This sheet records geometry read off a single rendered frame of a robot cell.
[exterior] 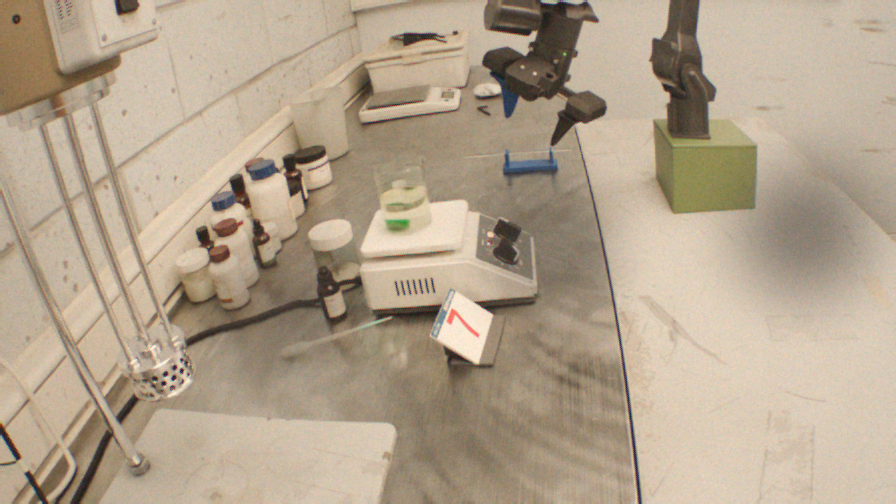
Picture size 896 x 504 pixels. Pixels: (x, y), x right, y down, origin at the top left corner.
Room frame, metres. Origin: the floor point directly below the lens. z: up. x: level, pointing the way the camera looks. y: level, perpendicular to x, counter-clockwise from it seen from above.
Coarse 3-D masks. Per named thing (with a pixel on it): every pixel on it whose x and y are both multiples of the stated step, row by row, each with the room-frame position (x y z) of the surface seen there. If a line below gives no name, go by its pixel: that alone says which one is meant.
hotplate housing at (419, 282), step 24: (384, 264) 0.64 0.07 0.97; (408, 264) 0.64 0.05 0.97; (432, 264) 0.63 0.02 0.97; (456, 264) 0.62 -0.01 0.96; (480, 264) 0.62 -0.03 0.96; (384, 288) 0.64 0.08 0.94; (408, 288) 0.63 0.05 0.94; (432, 288) 0.63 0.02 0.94; (456, 288) 0.62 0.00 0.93; (480, 288) 0.62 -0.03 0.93; (504, 288) 0.61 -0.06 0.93; (528, 288) 0.61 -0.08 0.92; (384, 312) 0.64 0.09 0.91; (408, 312) 0.64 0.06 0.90
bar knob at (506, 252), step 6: (504, 240) 0.65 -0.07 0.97; (498, 246) 0.66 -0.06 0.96; (504, 246) 0.65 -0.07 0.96; (510, 246) 0.64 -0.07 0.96; (498, 252) 0.65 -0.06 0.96; (504, 252) 0.65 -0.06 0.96; (510, 252) 0.64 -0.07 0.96; (516, 252) 0.64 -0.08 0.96; (498, 258) 0.64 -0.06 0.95; (504, 258) 0.64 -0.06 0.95; (510, 258) 0.64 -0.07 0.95; (516, 258) 0.64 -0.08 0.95; (510, 264) 0.64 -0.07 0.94
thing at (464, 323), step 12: (456, 300) 0.60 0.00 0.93; (456, 312) 0.58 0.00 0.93; (468, 312) 0.59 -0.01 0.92; (480, 312) 0.59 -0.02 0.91; (444, 324) 0.55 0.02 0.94; (456, 324) 0.56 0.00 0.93; (468, 324) 0.57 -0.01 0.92; (480, 324) 0.58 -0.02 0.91; (444, 336) 0.53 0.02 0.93; (456, 336) 0.54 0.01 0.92; (468, 336) 0.55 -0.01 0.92; (480, 336) 0.56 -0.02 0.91; (468, 348) 0.53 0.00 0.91
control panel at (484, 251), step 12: (480, 216) 0.73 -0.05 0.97; (480, 228) 0.70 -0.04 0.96; (492, 228) 0.71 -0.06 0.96; (480, 240) 0.67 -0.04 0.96; (492, 240) 0.68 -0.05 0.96; (528, 240) 0.71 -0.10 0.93; (480, 252) 0.64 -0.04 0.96; (492, 252) 0.65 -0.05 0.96; (528, 252) 0.68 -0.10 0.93; (492, 264) 0.62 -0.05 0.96; (504, 264) 0.63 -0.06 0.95; (516, 264) 0.64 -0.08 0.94; (528, 264) 0.65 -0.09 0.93; (528, 276) 0.62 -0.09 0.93
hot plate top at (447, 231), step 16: (432, 208) 0.73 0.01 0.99; (448, 208) 0.72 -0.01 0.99; (464, 208) 0.72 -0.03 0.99; (432, 224) 0.69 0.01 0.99; (448, 224) 0.68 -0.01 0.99; (464, 224) 0.67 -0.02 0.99; (368, 240) 0.67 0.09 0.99; (384, 240) 0.66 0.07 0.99; (400, 240) 0.66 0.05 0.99; (416, 240) 0.65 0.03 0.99; (432, 240) 0.64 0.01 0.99; (448, 240) 0.64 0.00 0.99; (368, 256) 0.64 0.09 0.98
